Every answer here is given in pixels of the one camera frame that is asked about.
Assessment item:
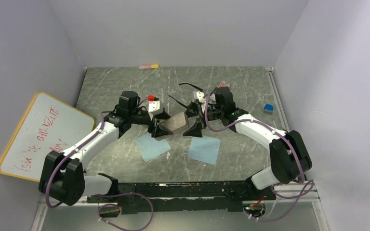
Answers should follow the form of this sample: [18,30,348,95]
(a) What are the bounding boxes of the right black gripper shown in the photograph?
[181,102,224,138]

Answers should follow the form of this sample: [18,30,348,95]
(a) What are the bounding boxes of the brown glasses case green lining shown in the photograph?
[160,112,189,134]

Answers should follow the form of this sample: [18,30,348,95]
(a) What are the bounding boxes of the blue cleaning cloth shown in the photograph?
[135,133,171,162]
[187,137,221,165]

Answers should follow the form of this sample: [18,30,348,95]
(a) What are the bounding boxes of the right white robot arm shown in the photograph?
[183,87,312,200]

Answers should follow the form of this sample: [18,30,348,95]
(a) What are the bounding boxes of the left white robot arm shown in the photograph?
[39,90,171,208]

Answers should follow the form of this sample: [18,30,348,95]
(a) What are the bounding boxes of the pink yellow marker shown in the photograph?
[139,64,159,69]

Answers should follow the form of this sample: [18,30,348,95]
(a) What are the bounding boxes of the blue whiteboard eraser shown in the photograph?
[264,104,274,114]

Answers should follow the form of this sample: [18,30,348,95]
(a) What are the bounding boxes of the yellow framed whiteboard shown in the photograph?
[0,91,95,182]

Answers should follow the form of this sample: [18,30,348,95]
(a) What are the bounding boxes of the black frame sunglasses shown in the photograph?
[168,82,203,108]

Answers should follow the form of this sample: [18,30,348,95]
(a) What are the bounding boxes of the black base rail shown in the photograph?
[87,180,276,215]

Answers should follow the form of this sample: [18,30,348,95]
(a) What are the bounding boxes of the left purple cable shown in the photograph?
[45,97,156,231]

